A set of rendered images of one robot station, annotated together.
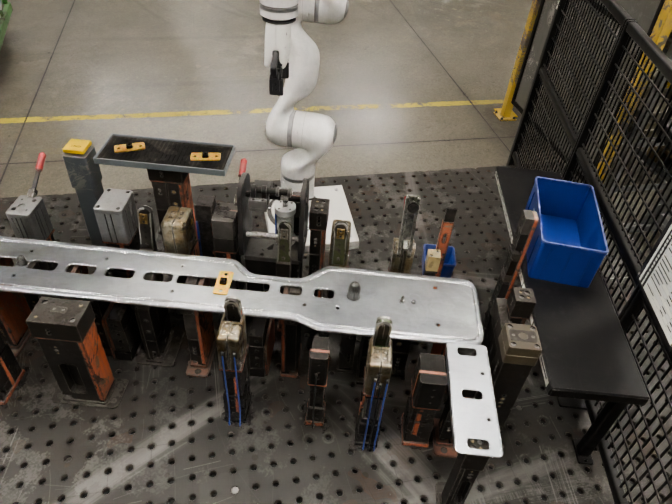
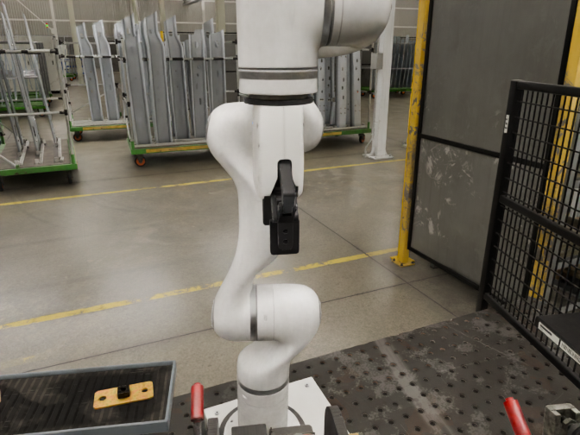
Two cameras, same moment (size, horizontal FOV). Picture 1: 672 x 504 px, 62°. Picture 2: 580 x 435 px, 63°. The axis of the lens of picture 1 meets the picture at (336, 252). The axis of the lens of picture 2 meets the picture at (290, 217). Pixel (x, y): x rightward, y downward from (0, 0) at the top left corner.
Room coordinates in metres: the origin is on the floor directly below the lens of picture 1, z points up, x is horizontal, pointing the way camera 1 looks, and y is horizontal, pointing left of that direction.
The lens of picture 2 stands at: (0.74, 0.24, 1.65)
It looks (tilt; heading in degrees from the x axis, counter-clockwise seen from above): 20 degrees down; 351
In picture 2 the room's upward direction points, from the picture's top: straight up
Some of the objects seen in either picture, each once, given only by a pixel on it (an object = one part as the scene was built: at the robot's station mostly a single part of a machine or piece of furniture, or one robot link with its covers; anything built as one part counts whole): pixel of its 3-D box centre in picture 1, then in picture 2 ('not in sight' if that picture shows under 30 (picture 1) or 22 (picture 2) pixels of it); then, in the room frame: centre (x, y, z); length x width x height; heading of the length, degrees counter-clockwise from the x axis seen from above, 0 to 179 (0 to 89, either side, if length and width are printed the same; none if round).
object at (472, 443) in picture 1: (462, 477); not in sight; (0.61, -0.33, 0.84); 0.11 x 0.06 x 0.29; 179
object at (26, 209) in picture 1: (43, 252); not in sight; (1.19, 0.87, 0.88); 0.11 x 0.10 x 0.36; 179
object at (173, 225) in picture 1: (184, 266); not in sight; (1.17, 0.44, 0.89); 0.13 x 0.11 x 0.38; 179
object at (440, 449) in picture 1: (455, 407); not in sight; (0.79, -0.33, 0.84); 0.11 x 0.06 x 0.29; 179
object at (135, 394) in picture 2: (205, 155); (123, 392); (1.34, 0.39, 1.17); 0.08 x 0.04 x 0.01; 98
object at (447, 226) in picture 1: (434, 277); not in sight; (1.15, -0.29, 0.95); 0.03 x 0.01 x 0.50; 89
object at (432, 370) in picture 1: (423, 401); not in sight; (0.81, -0.25, 0.84); 0.11 x 0.10 x 0.28; 179
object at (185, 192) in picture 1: (177, 217); not in sight; (1.35, 0.51, 0.92); 0.10 x 0.08 x 0.45; 89
